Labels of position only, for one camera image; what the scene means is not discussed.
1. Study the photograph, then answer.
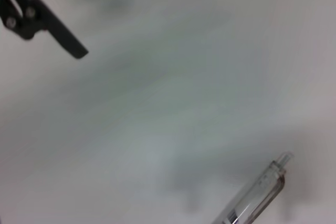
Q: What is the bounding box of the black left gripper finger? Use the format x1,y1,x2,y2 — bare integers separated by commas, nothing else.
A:
0,0,89,60

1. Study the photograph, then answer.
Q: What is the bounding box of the silver grey ballpoint pen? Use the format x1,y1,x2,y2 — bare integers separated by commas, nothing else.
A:
211,152,295,224

